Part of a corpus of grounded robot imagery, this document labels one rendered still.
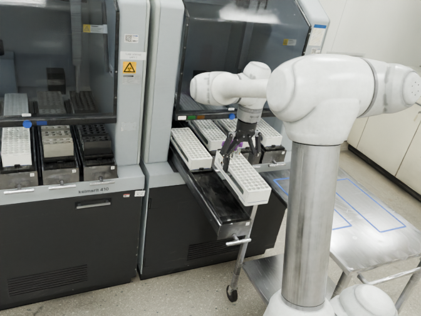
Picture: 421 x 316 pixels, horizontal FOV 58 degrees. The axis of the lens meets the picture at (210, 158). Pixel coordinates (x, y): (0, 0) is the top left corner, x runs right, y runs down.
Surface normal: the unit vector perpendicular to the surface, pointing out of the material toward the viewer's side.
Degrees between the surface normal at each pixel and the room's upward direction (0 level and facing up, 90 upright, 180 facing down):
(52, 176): 90
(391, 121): 90
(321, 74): 45
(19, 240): 90
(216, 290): 0
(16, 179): 90
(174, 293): 0
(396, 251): 0
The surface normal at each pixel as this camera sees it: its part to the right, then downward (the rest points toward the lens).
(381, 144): -0.91, 0.07
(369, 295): 0.25, -0.86
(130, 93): 0.40, 0.51
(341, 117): 0.41, 0.30
